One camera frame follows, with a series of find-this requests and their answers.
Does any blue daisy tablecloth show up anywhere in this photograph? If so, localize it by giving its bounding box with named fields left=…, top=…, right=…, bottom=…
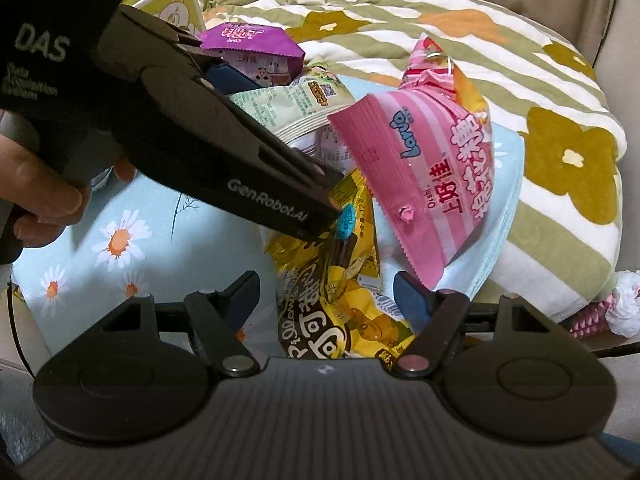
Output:
left=10, top=75, right=526, bottom=361

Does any purple snack packet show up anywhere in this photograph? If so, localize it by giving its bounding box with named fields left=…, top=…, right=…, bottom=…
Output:
left=199, top=21, right=306, bottom=87

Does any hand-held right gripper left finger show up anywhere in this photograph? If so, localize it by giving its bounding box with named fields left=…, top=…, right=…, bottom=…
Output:
left=75, top=271, right=263, bottom=379

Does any pink striped snack packet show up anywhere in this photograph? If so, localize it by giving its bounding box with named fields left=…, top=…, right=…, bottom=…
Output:
left=327, top=34, right=497, bottom=292

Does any pink and white patterned bag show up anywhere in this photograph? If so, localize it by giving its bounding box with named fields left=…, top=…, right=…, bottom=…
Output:
left=569, top=270, right=640, bottom=342

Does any yellow snack packet brown label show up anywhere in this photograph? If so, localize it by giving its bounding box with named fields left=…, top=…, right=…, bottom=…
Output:
left=267, top=230, right=417, bottom=361

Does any floral striped blanket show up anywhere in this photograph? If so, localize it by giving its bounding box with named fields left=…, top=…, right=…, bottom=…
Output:
left=170, top=0, right=628, bottom=321

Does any pale green snack packet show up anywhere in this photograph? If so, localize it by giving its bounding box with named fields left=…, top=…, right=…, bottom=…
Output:
left=226, top=72, right=355, bottom=147

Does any person's left hand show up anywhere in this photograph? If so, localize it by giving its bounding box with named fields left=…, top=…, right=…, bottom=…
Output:
left=0, top=130, right=137, bottom=235

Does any green cardboard box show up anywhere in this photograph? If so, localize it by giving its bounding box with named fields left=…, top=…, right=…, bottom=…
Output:
left=131, top=0, right=207, bottom=37

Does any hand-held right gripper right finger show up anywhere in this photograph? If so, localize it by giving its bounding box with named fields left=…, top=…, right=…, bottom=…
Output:
left=387, top=271, right=596, bottom=379

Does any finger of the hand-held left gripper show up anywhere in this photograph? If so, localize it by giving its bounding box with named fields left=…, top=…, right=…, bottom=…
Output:
left=99, top=5, right=262, bottom=96
left=141, top=57, right=347, bottom=242

